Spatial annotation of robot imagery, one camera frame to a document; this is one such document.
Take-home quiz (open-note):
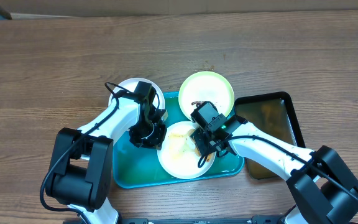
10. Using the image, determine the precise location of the light green plate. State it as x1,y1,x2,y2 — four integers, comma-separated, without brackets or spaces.
178,71,234,120

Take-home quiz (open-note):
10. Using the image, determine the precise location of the green yellow sponge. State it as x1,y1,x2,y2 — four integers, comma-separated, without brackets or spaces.
188,128,211,161

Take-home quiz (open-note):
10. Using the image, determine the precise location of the cardboard backdrop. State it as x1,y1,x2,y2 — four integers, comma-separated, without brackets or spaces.
0,0,358,17

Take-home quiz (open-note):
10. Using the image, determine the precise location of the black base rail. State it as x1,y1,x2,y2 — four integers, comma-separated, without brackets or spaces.
117,215,284,224

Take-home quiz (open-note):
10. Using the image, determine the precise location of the teal serving tray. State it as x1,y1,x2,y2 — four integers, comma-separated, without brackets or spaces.
113,92,244,189

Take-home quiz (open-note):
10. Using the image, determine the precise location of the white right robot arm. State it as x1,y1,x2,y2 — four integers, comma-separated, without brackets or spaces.
191,112,358,223

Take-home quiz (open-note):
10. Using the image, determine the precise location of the white plate with sauce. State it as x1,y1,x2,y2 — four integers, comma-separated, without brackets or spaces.
108,77,166,110

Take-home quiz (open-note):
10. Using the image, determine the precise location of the cream white plate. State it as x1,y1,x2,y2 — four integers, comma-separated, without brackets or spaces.
157,121,216,179

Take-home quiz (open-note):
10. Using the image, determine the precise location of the black water tray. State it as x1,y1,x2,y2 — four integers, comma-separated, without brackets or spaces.
234,91,306,180

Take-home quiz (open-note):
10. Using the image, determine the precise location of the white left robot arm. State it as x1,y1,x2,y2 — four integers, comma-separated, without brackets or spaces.
39,95,167,223

